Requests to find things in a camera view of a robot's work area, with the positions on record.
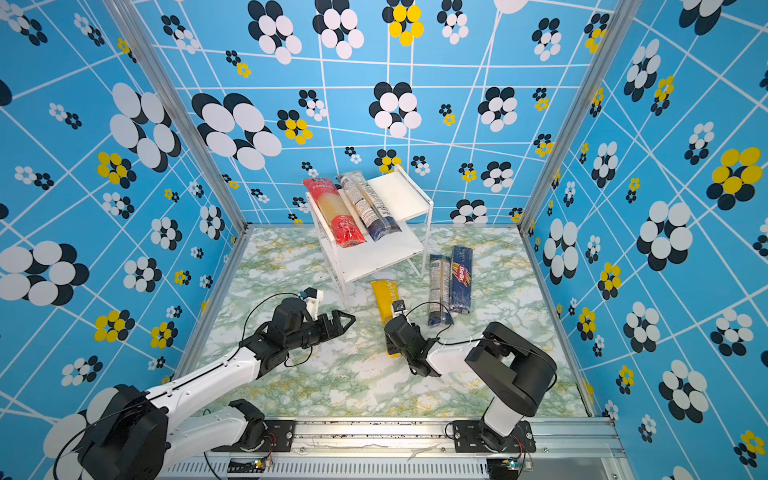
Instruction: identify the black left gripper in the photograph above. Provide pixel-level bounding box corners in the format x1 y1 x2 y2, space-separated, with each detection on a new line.
286 309 356 353

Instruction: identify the clear dark spaghetti bag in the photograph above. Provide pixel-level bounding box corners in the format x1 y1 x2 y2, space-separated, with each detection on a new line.
427 254 453 326

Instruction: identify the yellow spaghetti bag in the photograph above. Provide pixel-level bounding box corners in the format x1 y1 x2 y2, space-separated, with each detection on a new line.
371 280 401 327

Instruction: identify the red spaghetti bag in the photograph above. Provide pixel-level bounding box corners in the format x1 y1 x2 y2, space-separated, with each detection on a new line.
303 178 365 248

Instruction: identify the clear blue spaghetti bag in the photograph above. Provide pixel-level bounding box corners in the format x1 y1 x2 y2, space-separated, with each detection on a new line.
337 171 401 241

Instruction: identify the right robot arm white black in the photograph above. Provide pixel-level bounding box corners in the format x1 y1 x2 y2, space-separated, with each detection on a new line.
384 315 557 452

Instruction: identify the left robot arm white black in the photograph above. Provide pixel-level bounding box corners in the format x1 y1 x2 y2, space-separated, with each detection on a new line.
74 296 356 479

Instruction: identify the white metal two-tier shelf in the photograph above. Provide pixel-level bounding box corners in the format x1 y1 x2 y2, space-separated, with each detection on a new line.
303 166 434 306

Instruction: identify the dark blue spaghetti box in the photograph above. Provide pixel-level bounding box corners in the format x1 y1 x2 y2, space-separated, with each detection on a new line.
449 245 473 314

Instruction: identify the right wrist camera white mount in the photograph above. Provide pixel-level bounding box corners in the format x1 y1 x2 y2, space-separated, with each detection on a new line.
391 299 406 318

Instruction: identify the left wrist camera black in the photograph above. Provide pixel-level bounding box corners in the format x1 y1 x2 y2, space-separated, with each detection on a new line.
299 287 323 320

